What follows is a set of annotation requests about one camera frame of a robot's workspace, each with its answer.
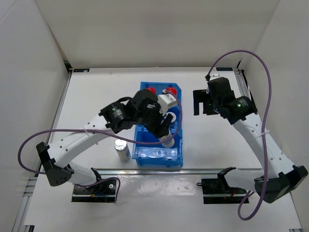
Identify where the silver lid bottle front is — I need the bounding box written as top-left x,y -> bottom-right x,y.
114,139 -> 131,162

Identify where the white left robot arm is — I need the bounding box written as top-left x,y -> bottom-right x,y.
36,89 -> 178,193

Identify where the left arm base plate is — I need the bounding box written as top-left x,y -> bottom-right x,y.
71,177 -> 121,203

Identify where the blue bin front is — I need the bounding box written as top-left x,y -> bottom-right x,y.
132,130 -> 183,168

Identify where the red lid jar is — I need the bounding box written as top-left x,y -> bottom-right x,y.
166,87 -> 178,95
146,87 -> 156,94

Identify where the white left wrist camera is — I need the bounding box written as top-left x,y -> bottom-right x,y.
157,94 -> 178,115

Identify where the silver lid bottle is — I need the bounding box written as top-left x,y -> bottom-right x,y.
114,139 -> 131,162
159,131 -> 175,148

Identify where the white lid jar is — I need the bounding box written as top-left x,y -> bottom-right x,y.
167,112 -> 177,128

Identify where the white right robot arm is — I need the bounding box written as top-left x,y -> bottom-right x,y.
193,77 -> 308,203

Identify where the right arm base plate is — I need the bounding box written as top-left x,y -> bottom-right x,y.
196,179 -> 247,204

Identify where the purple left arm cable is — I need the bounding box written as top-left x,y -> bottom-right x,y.
17,89 -> 183,203

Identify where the aluminium frame rail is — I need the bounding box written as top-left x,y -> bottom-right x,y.
233,69 -> 276,175

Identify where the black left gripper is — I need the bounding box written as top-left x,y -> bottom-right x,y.
134,101 -> 172,138

